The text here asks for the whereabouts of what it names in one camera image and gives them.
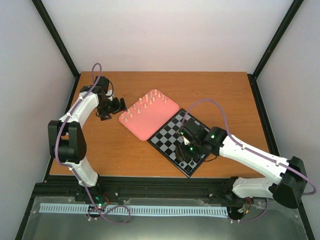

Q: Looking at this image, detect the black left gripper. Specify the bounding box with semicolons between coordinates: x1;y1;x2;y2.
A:
98;97;128;121

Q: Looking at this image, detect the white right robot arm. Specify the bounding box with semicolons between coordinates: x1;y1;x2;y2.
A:
175;119;307;209

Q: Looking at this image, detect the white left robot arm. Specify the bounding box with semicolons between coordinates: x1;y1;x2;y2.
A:
48;76;126;202

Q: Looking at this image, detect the black and white chessboard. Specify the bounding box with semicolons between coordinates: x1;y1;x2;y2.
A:
147;108;209;178

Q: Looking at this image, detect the pink plastic tray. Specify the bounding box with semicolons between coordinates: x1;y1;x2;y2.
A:
118;89;180;141

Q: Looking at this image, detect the black aluminium frame base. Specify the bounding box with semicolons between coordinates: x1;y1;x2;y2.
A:
32;174;300;208

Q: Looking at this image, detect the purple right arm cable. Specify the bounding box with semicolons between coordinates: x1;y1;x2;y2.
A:
181;98;318;224

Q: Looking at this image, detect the light blue cable duct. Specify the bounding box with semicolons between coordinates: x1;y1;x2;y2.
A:
38;203;228;218

